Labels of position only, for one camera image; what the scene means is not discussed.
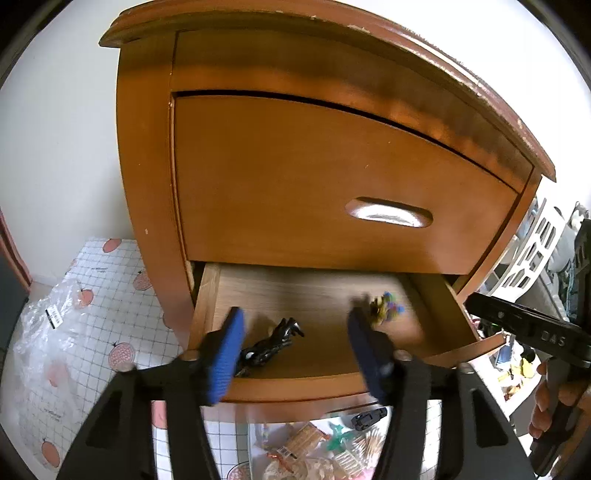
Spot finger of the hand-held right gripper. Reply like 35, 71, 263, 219
464, 292, 527, 335

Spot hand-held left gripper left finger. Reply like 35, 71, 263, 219
55, 307, 245, 480

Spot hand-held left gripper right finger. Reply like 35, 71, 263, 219
347, 307, 536, 480

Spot black toy motorcycle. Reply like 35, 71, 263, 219
235, 318, 305, 377

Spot colourful toy figure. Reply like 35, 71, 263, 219
369, 292, 407, 329

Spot black toy car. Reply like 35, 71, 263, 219
351, 406, 387, 431

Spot white box with teal rim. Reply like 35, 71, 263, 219
247, 405, 398, 480

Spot green toy plane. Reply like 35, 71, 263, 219
329, 421, 356, 455

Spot bundle of wooden sticks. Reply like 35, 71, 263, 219
353, 429, 386, 457

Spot wooden drawer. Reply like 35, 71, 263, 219
172, 90, 522, 278
187, 262, 509, 404

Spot waffle pattern toy cracker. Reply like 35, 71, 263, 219
281, 422, 326, 455

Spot closed wooden drawer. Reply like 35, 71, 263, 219
172, 90, 522, 278

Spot person's right hand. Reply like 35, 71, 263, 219
529, 360, 591, 439

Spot fruit print grid mat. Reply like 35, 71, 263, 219
9, 237, 259, 480

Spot clear plastic bag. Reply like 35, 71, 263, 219
13, 277, 93, 416

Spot wooden nightstand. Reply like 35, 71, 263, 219
98, 0, 557, 416

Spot reddish wooden door frame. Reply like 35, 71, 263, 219
0, 208, 33, 287

